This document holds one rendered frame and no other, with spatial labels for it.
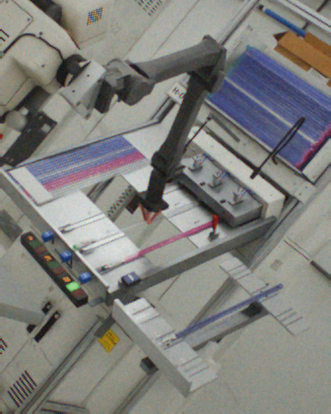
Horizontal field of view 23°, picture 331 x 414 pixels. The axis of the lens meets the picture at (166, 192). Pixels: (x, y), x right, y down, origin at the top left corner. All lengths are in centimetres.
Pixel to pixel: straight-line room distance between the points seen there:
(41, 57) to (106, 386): 133
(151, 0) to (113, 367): 192
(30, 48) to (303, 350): 275
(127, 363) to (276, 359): 163
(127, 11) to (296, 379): 200
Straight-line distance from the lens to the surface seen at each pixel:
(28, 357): 305
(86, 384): 289
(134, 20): 405
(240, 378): 443
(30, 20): 199
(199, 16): 536
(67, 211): 280
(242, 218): 282
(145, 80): 207
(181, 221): 282
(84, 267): 260
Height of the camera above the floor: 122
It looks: 4 degrees down
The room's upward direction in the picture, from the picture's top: 40 degrees clockwise
